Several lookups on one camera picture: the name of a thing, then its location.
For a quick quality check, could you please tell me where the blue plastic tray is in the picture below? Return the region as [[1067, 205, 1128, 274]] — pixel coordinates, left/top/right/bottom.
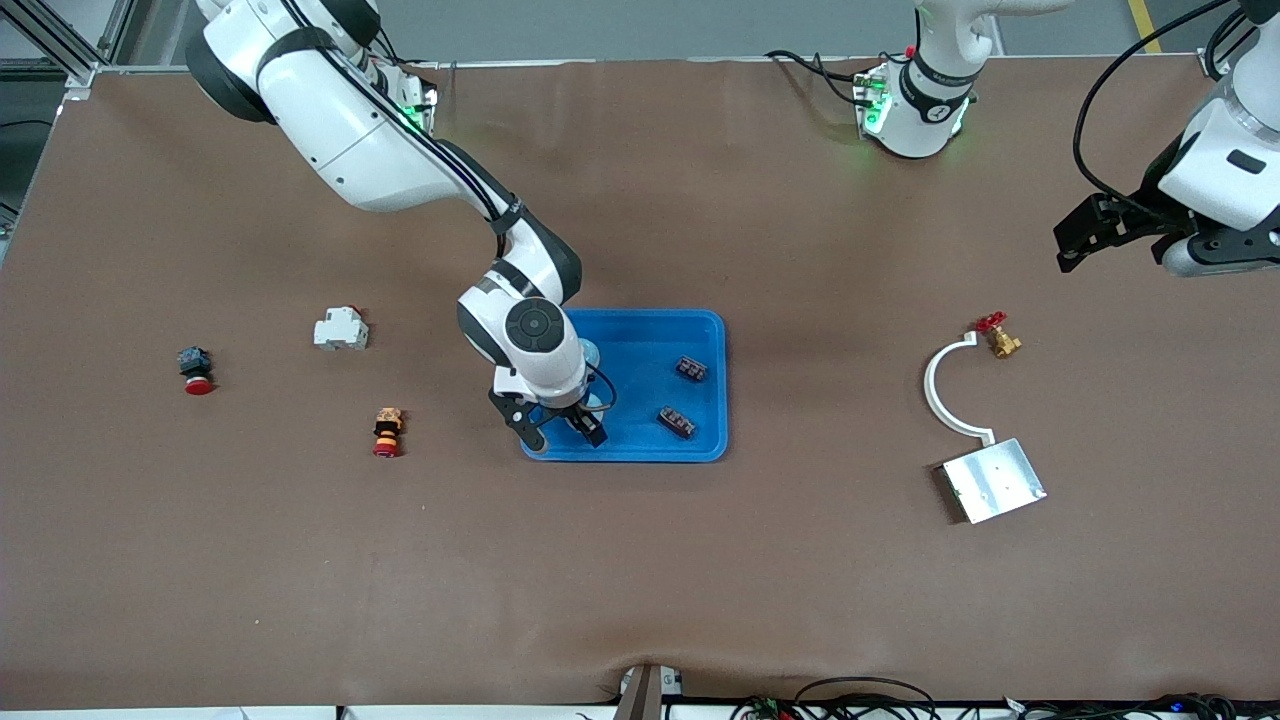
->
[[519, 308, 729, 464]]

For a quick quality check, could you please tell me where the white semicircular pipe clamp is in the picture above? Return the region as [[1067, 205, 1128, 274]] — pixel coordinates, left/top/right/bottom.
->
[[923, 331, 996, 444]]

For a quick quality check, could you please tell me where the white circuit breaker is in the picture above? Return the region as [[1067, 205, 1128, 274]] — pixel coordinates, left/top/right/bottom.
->
[[313, 304, 370, 353]]

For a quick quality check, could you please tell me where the silver metal box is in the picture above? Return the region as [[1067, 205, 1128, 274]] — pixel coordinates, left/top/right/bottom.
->
[[938, 437, 1048, 525]]

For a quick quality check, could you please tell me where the red mushroom button blue block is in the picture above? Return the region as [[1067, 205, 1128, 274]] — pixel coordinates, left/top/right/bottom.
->
[[177, 346, 215, 396]]

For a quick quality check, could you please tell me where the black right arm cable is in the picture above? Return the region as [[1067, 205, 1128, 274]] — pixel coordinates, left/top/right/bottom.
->
[[280, 0, 618, 416]]

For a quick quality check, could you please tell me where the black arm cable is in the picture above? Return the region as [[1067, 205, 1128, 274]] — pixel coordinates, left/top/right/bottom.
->
[[280, 0, 618, 416], [1073, 0, 1256, 219]]

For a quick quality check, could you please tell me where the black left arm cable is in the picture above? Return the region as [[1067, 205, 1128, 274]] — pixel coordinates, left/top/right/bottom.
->
[[1073, 0, 1256, 219]]

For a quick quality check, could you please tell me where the brass valve red handle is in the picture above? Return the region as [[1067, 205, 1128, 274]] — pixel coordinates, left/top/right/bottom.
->
[[977, 311, 1023, 360]]

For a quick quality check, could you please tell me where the metal table edge bracket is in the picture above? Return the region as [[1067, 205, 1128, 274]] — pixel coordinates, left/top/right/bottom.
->
[[615, 663, 686, 720]]

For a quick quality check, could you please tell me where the black left base cable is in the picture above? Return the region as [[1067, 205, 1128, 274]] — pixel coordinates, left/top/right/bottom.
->
[[765, 50, 871, 106]]

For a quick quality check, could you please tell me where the black looped cable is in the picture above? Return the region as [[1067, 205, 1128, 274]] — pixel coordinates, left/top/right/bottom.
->
[[793, 677, 939, 720]]

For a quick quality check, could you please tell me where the black cable bundle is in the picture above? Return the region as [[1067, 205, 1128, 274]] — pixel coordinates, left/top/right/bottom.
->
[[1000, 692, 1280, 720]]

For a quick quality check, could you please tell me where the aluminium frame strut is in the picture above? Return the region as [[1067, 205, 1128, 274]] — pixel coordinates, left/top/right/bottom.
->
[[0, 0, 136, 91]]

